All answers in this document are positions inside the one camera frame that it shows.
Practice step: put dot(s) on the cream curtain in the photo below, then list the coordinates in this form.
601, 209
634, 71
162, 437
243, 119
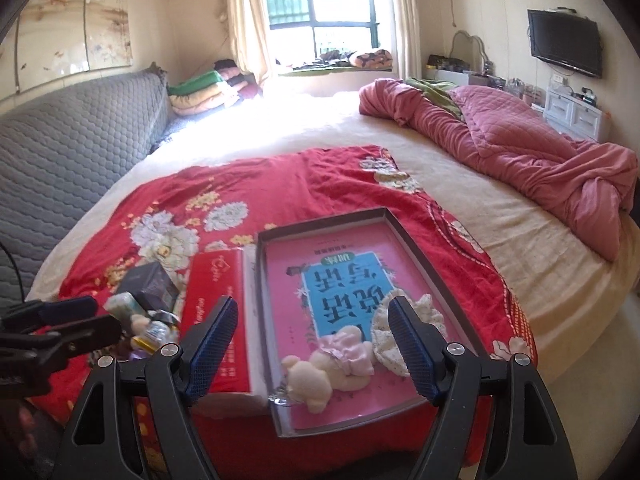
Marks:
247, 15
405, 15

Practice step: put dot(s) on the pink and blue book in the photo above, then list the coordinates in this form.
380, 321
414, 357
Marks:
350, 265

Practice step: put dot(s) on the pale green tissue packet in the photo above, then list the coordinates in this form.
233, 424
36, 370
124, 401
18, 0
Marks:
122, 305

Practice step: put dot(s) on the white lace cloth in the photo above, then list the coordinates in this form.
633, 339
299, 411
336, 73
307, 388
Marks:
385, 347

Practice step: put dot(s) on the stack of folded blankets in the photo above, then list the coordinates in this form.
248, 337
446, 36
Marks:
215, 87

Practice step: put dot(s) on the green cloth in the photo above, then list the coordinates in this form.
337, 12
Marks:
432, 92

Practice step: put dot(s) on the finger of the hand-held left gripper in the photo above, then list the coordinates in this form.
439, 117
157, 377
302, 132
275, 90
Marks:
90, 332
65, 309

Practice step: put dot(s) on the white plush toy purple dress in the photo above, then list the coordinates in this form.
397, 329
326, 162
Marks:
137, 325

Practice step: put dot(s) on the grey quilted headboard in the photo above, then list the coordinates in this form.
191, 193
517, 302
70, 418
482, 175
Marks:
65, 150

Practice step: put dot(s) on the cream plush bear pink dress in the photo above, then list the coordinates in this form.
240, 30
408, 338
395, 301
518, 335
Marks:
320, 375

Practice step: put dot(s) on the black flat television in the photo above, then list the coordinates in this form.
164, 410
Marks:
565, 42

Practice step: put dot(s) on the window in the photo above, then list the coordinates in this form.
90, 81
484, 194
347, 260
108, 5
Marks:
325, 5

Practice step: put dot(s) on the floral wall painting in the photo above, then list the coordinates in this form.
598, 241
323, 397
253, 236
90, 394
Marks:
75, 25

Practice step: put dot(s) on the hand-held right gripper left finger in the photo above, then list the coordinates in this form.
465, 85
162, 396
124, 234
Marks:
214, 352

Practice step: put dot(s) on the vanity mirror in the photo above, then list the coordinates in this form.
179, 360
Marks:
467, 50

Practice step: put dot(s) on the white drawer cabinet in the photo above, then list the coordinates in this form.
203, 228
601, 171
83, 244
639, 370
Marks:
575, 112

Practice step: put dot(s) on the small glass bottle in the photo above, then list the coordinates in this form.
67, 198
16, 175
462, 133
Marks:
154, 336

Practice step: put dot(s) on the bundled patterned blanket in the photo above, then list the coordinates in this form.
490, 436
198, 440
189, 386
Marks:
371, 59

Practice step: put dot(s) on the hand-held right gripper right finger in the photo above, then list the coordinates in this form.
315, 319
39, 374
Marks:
411, 352

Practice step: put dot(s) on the small black box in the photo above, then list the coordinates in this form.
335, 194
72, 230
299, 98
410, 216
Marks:
147, 285

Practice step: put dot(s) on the pink quilt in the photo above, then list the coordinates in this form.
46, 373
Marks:
515, 150

